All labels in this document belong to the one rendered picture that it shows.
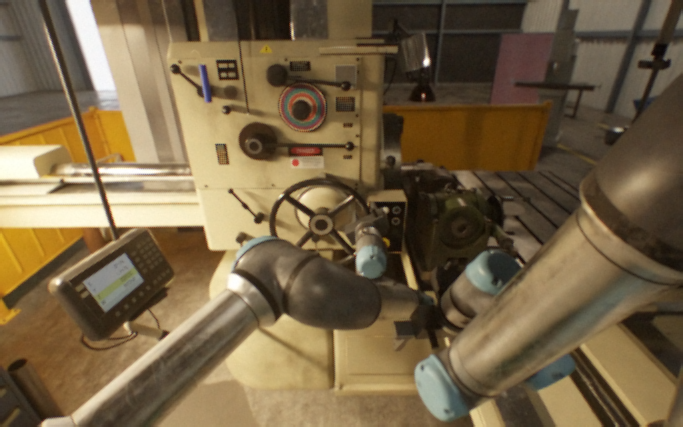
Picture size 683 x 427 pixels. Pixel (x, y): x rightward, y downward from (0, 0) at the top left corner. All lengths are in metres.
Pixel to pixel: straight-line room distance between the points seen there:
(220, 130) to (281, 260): 0.89
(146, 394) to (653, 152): 0.55
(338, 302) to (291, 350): 1.53
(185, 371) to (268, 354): 1.58
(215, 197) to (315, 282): 1.03
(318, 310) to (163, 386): 0.23
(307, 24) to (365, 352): 1.76
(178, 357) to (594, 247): 0.49
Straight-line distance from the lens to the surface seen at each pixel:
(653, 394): 1.84
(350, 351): 2.04
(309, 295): 0.54
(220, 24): 2.03
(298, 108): 1.22
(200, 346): 0.55
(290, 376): 2.24
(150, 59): 2.19
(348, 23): 1.95
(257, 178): 1.42
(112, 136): 4.58
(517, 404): 1.51
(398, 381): 2.28
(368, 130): 1.33
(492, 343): 0.39
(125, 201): 2.01
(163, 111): 2.22
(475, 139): 4.11
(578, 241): 0.29
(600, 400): 1.72
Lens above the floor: 1.90
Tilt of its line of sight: 27 degrees down
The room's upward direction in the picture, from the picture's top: 1 degrees counter-clockwise
